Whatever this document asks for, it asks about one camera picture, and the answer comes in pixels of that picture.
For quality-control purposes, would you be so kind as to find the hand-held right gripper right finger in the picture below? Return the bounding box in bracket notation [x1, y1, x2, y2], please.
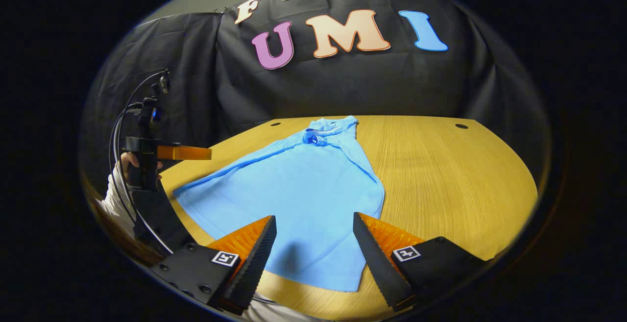
[353, 212, 495, 313]

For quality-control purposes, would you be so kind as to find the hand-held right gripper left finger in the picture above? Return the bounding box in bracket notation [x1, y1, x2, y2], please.
[149, 216, 277, 316]

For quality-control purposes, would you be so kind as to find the light blue polo T-shirt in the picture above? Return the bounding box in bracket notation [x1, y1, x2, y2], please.
[172, 115, 386, 293]

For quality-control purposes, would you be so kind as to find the black backdrop cloth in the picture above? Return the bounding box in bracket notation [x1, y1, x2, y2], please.
[78, 0, 552, 200]

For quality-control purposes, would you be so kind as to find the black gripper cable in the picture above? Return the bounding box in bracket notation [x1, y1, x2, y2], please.
[109, 70, 175, 255]

